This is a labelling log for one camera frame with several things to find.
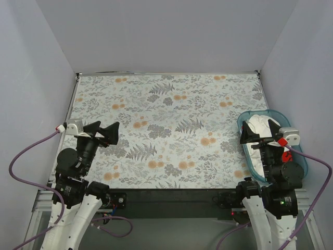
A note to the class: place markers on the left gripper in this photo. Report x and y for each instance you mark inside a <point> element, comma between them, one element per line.
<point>96,138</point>

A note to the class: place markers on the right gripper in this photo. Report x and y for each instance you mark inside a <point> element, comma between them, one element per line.
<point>264,142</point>

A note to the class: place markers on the white t-shirt red print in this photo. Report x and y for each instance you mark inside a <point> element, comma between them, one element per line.
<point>259,125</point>

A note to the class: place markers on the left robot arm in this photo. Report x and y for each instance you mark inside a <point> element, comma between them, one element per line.
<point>77,200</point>

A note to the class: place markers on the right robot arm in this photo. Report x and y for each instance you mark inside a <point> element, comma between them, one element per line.
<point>284,177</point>

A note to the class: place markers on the teal plastic bin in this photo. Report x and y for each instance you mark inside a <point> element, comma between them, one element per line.
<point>284,122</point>

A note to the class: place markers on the floral patterned table mat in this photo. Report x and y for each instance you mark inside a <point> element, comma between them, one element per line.
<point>176,131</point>

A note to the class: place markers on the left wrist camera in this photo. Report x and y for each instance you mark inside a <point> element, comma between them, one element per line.
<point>71,127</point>

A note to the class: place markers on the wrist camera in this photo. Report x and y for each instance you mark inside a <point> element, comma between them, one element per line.
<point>288,136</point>
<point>71,127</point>

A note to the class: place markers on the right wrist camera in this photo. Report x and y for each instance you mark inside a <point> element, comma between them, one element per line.
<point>288,136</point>

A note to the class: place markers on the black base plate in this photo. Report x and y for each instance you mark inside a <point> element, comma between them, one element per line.
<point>173,203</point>

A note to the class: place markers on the aluminium frame rail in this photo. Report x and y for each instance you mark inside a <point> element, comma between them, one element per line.
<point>44,202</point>

